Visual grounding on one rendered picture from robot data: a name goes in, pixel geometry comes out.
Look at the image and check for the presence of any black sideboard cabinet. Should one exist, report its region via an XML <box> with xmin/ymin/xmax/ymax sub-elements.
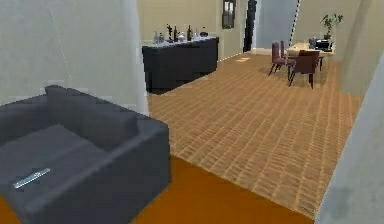
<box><xmin>141</xmin><ymin>36</ymin><xmax>220</xmax><ymax>95</ymax></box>

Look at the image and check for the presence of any dark red dining chair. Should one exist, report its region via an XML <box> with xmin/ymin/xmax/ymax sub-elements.
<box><xmin>287</xmin><ymin>49</ymin><xmax>321</xmax><ymax>90</ymax></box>
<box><xmin>279</xmin><ymin>40</ymin><xmax>290</xmax><ymax>60</ymax></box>
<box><xmin>268</xmin><ymin>41</ymin><xmax>297</xmax><ymax>77</ymax></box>

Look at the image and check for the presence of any dark grey armchair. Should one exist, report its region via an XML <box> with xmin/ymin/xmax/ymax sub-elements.
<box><xmin>0</xmin><ymin>85</ymin><xmax>172</xmax><ymax>224</ymax></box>

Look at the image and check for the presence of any black room door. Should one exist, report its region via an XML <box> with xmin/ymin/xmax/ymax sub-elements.
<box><xmin>242</xmin><ymin>0</ymin><xmax>258</xmax><ymax>53</ymax></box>

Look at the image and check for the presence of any pale wooden dining table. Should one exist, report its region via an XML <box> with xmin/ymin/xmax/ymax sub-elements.
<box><xmin>286</xmin><ymin>41</ymin><xmax>336</xmax><ymax>72</ymax></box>

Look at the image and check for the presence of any green house plant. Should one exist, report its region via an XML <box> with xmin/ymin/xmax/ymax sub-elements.
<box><xmin>319</xmin><ymin>13</ymin><xmax>344</xmax><ymax>41</ymax></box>

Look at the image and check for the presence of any grey remote control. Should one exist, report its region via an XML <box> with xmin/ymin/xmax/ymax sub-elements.
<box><xmin>12</xmin><ymin>167</ymin><xmax>52</xmax><ymax>190</ymax></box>

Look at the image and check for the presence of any dark framed wall picture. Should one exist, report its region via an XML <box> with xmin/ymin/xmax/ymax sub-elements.
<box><xmin>221</xmin><ymin>0</ymin><xmax>237</xmax><ymax>30</ymax></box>

